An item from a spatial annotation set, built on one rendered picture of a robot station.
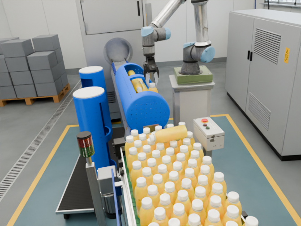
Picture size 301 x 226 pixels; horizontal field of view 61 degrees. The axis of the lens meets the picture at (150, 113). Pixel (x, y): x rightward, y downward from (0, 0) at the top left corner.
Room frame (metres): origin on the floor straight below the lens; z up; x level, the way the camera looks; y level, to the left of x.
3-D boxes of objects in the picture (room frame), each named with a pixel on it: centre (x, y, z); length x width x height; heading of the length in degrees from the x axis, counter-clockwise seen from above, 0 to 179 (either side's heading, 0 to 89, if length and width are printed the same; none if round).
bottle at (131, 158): (1.08, 0.10, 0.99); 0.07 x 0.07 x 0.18
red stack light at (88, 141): (0.97, 0.29, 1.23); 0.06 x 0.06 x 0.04
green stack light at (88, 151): (0.97, 0.29, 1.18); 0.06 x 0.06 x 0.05
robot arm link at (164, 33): (1.66, -0.10, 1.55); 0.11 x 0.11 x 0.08; 31
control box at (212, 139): (1.26, -0.32, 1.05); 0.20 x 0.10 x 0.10; 10
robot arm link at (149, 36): (1.60, -0.02, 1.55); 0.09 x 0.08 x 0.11; 121
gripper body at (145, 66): (1.60, -0.02, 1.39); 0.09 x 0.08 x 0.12; 10
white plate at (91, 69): (2.97, 0.66, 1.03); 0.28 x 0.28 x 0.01
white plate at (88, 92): (2.17, 0.54, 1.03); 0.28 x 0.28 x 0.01
